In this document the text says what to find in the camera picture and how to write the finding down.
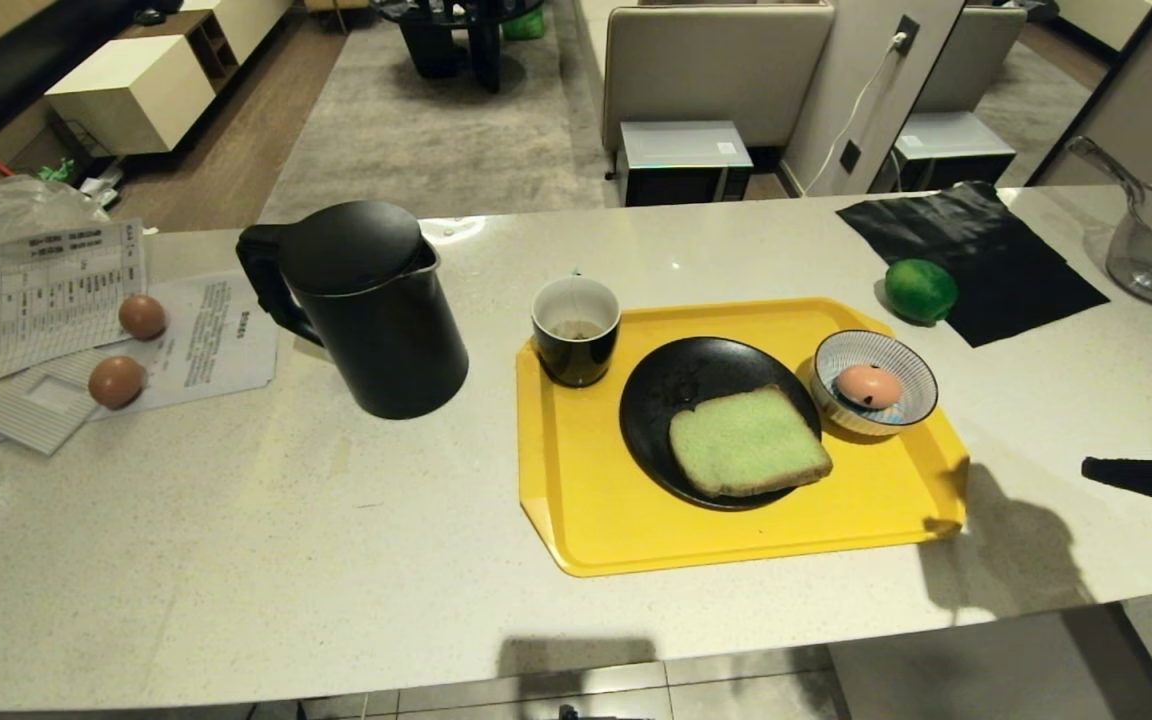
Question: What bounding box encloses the black cloth mat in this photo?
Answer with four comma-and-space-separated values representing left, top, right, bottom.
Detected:
836, 181, 1111, 349

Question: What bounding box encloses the clear plastic bag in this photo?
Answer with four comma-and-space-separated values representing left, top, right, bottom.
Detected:
0, 177, 112, 249

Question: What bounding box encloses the black round plate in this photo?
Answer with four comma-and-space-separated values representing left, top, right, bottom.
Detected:
619, 336, 824, 512

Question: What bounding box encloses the blue striped ceramic bowl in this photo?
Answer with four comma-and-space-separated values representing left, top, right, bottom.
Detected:
810, 330, 939, 438

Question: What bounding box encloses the green lime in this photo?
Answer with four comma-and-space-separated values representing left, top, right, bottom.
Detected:
884, 259, 959, 324

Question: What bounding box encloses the white striped card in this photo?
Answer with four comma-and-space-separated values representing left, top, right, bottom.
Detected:
0, 345, 119, 457

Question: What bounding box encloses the white text paper sheet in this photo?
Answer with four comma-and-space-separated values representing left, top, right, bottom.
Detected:
121, 270, 280, 413

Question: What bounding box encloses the black coffee table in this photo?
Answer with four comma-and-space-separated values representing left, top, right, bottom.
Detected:
374, 0, 547, 96

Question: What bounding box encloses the yellow plastic tray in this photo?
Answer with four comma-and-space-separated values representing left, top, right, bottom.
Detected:
515, 297, 971, 578

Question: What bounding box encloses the green bag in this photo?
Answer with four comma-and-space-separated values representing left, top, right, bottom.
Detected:
501, 6, 546, 43

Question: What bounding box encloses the black electric kettle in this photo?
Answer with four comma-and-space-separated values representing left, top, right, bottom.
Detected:
235, 200, 470, 421

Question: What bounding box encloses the brown egg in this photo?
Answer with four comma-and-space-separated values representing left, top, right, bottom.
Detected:
118, 294, 168, 342
88, 355, 147, 411

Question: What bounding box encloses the grey floor rug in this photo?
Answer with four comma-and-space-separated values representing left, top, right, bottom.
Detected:
258, 0, 619, 225

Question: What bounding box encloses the white power cable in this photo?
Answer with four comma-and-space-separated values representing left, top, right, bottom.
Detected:
804, 37, 907, 197

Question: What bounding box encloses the black television screen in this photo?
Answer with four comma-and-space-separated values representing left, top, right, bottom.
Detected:
0, 0, 142, 134

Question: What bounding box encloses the cream cube cabinet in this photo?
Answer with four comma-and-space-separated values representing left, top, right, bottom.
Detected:
44, 35, 241, 157

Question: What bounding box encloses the printed table paper sheet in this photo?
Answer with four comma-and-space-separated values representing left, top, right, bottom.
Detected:
0, 220, 147, 386

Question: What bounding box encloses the pink spotted egg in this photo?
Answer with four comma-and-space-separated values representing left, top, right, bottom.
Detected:
835, 364, 904, 409

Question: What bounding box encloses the black mug white inside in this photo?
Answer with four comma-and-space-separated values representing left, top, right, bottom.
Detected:
531, 276, 623, 389

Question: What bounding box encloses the beige sofa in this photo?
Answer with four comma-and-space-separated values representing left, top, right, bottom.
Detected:
601, 3, 836, 153

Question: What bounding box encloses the green bread slice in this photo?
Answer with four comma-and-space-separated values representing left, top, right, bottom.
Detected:
668, 385, 834, 499

